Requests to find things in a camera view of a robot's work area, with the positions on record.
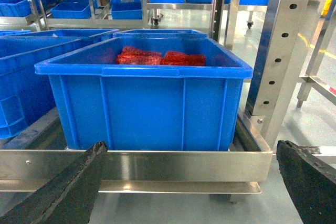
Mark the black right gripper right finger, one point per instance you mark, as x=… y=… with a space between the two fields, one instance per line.
x=309 y=181

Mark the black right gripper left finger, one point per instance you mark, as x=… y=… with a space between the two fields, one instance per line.
x=69 y=197

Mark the stainless steel shelf rack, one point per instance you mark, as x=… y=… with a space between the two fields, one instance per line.
x=288 y=31

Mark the blue plastic bin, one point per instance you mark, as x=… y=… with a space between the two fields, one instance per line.
x=147 y=108
x=26 y=96

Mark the blue bin behind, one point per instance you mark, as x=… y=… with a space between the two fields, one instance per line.
x=160 y=33

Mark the far steel shelf rack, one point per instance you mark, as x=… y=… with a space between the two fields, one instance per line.
x=100 y=17

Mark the red bubble wrap bags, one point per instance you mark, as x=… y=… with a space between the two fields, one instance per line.
x=134 y=56

